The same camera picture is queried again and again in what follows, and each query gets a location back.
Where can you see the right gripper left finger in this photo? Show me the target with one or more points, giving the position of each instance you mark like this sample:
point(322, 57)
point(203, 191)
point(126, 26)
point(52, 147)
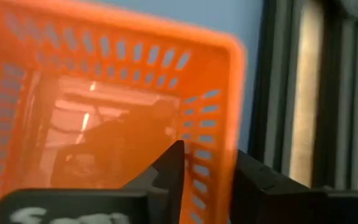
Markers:
point(154, 199)

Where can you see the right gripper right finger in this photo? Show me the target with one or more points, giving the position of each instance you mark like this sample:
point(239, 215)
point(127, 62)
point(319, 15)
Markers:
point(259, 199)

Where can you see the orange plastic basket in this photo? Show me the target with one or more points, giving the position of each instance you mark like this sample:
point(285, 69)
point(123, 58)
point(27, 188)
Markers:
point(104, 124)

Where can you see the black aluminium rig frame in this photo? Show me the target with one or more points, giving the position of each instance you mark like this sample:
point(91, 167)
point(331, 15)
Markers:
point(275, 77)

